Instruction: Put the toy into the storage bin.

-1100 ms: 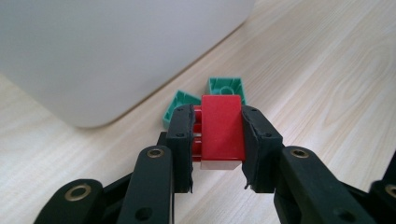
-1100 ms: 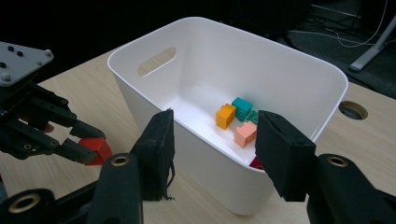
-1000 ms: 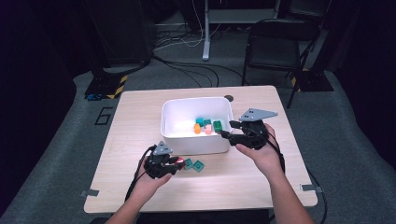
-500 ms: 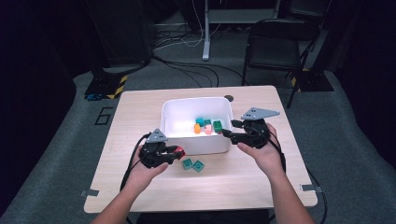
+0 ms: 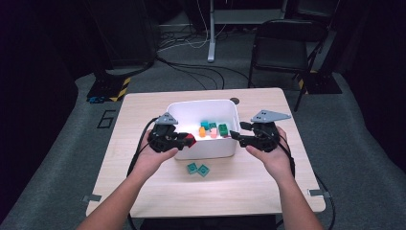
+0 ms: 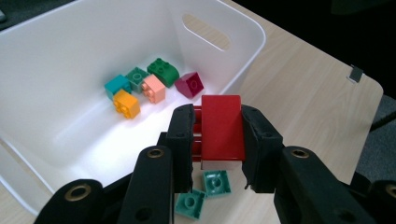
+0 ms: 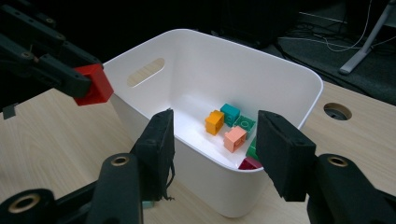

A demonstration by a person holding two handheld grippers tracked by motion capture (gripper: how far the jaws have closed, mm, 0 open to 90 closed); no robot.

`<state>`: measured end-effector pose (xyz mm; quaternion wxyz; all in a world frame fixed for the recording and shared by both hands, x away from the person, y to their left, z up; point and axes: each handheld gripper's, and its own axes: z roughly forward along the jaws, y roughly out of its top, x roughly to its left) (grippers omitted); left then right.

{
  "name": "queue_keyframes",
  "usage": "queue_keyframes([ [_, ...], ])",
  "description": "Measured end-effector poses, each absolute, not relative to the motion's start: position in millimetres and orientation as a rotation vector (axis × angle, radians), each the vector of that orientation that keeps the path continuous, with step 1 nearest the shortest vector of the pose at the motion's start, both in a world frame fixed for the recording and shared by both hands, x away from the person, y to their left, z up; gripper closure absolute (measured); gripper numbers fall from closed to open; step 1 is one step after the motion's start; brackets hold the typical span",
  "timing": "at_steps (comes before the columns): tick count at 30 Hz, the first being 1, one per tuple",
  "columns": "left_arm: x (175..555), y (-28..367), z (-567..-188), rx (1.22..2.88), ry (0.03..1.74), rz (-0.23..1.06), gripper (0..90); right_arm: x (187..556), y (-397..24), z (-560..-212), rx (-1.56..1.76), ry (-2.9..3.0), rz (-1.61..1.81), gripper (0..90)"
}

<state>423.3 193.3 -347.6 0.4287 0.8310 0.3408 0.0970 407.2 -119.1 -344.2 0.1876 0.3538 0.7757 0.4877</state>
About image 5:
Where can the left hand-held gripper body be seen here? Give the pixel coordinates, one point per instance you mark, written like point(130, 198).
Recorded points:
point(164, 139)

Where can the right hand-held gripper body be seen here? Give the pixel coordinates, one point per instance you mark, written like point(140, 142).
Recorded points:
point(266, 137)

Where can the red toy brick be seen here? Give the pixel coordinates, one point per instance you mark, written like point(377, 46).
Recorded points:
point(191, 140)

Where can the magenta toy brick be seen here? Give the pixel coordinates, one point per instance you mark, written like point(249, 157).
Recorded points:
point(227, 136)

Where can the orange toy brick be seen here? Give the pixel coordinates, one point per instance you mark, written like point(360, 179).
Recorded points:
point(202, 132)

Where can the white plastic storage bin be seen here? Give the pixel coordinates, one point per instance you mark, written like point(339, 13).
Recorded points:
point(204, 150)

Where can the green toy brick white stripe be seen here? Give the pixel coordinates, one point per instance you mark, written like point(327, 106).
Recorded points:
point(223, 129)

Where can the pink toy brick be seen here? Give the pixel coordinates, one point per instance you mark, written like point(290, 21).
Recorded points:
point(213, 133)

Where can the person's right hand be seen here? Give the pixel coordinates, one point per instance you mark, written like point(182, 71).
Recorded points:
point(277, 163)

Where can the person's left hand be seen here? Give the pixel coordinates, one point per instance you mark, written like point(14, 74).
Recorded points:
point(146, 163)

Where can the dark round table grommet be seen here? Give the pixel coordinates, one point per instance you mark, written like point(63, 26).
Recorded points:
point(235, 100)

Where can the black stand base hazard stripes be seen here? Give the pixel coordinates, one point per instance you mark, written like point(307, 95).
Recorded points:
point(108, 87)
point(319, 83)

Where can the grey tape strip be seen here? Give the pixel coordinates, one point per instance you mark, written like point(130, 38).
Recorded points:
point(92, 198)
point(317, 192)

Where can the small blue object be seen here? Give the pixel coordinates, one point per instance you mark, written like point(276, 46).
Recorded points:
point(95, 100)

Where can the person's dark clothing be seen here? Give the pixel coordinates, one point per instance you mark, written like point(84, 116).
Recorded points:
point(207, 223)

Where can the black folding chair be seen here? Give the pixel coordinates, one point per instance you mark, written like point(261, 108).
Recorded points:
point(281, 44)

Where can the large dark box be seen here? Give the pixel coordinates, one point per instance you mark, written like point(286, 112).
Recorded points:
point(127, 32)

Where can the white metal desk frame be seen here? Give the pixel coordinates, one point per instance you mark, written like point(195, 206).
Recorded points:
point(211, 35)

